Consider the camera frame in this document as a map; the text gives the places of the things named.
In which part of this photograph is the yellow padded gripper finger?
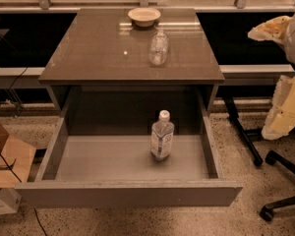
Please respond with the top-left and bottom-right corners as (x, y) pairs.
(262, 76), (295, 140)
(248, 16), (292, 45)

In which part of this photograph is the clear plastic bottle lying down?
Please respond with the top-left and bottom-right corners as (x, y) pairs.
(148, 30), (169, 66)

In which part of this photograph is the brown cardboard box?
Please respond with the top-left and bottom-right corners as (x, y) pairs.
(0, 123), (36, 188)

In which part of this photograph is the white printed box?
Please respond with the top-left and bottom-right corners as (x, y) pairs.
(0, 189), (22, 215)

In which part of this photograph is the black office chair base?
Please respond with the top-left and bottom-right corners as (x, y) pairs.
(259, 149), (295, 222)

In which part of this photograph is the blue label plastic water bottle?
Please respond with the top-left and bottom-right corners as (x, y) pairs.
(150, 110), (175, 161)

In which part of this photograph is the beige paper bowl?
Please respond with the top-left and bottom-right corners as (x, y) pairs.
(128, 8), (161, 28)

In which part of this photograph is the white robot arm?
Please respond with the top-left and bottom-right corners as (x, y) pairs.
(248, 14), (295, 140)

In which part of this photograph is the grey cabinet with glossy top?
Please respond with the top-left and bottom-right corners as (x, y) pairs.
(38, 7), (226, 136)

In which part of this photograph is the black table leg stand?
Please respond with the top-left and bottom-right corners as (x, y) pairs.
(222, 96), (264, 167)

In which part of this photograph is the black floor cable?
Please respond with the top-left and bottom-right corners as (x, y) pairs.
(0, 138), (49, 236)

